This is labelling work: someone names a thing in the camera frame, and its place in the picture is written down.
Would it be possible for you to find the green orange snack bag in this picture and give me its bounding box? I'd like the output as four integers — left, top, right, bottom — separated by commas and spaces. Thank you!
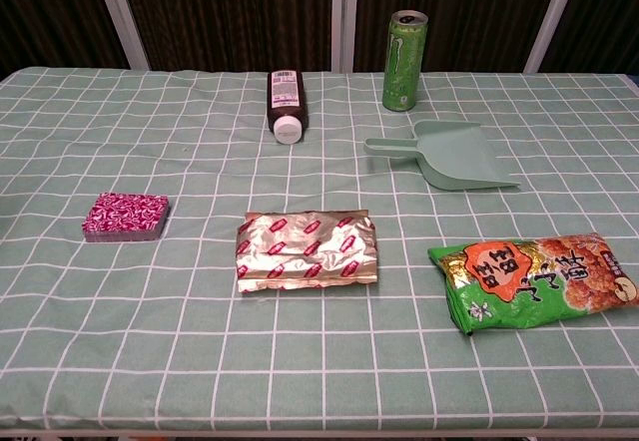
426, 231, 639, 337

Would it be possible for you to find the mint green plastic dustpan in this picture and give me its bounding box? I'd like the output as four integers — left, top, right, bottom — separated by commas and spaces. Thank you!
362, 119, 522, 194

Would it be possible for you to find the silver red foil packet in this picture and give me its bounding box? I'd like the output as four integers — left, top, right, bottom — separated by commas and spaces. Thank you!
235, 208, 380, 294

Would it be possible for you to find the green white checked tablecloth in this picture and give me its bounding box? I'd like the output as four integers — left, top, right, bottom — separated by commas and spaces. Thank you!
0, 66, 639, 433

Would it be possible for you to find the white screen frame post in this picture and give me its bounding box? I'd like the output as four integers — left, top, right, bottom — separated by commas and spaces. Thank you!
330, 0, 356, 74
89, 0, 152, 72
522, 0, 585, 75

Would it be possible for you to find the green drink can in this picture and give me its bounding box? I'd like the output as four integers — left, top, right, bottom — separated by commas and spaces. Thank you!
381, 9, 431, 113

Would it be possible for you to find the dark brown ribbed screen panel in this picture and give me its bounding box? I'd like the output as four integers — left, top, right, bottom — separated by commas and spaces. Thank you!
113, 0, 335, 74
540, 0, 639, 76
351, 0, 566, 75
0, 0, 130, 79

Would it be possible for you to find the brown bottle white cap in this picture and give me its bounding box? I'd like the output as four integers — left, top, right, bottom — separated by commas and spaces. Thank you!
266, 69, 311, 146

